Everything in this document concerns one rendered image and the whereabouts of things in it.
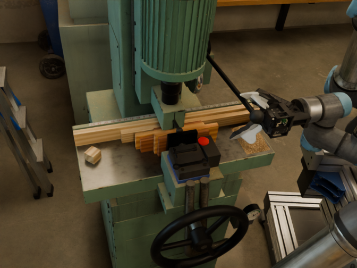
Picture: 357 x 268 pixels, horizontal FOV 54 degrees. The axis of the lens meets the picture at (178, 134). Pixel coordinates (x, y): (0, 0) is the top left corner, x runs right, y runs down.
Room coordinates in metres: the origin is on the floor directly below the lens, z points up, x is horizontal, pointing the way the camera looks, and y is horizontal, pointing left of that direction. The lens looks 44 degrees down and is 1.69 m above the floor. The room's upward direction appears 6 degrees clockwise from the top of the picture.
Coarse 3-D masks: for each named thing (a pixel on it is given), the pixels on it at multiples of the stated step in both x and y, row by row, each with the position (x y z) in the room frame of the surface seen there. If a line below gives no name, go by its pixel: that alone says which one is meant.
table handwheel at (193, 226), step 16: (208, 208) 0.51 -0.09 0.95; (224, 208) 0.52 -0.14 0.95; (176, 224) 0.48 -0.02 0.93; (192, 224) 0.55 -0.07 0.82; (240, 224) 0.55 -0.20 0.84; (160, 240) 0.46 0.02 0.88; (192, 240) 0.50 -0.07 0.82; (208, 240) 0.50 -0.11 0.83; (240, 240) 0.55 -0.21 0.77; (160, 256) 0.46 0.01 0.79; (208, 256) 0.52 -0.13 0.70
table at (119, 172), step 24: (96, 144) 0.74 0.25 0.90; (120, 144) 0.76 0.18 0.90; (216, 144) 0.80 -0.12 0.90; (240, 144) 0.81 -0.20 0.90; (96, 168) 0.65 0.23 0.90; (120, 168) 0.66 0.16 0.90; (144, 168) 0.67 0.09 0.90; (240, 168) 0.75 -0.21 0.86; (96, 192) 0.58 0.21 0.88; (120, 192) 0.60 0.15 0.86
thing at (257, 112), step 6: (210, 48) 0.99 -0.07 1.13; (210, 60) 0.92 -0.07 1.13; (216, 66) 0.88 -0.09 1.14; (222, 72) 0.85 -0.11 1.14; (228, 78) 0.82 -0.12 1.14; (228, 84) 0.79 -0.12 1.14; (234, 90) 0.76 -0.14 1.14; (240, 96) 0.73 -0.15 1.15; (246, 102) 0.71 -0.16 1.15; (246, 108) 0.69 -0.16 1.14; (252, 108) 0.68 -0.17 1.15; (252, 114) 0.65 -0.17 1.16; (258, 114) 0.65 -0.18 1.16; (252, 120) 0.64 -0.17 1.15; (258, 120) 0.64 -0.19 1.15
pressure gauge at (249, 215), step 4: (252, 204) 0.74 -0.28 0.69; (256, 204) 0.74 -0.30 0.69; (244, 208) 0.73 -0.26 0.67; (248, 208) 0.72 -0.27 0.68; (252, 208) 0.72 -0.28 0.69; (256, 208) 0.72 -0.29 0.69; (248, 212) 0.71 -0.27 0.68; (252, 212) 0.71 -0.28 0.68; (256, 212) 0.72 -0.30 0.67; (260, 212) 0.72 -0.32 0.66; (248, 216) 0.71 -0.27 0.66; (252, 216) 0.71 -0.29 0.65; (256, 216) 0.72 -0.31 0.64
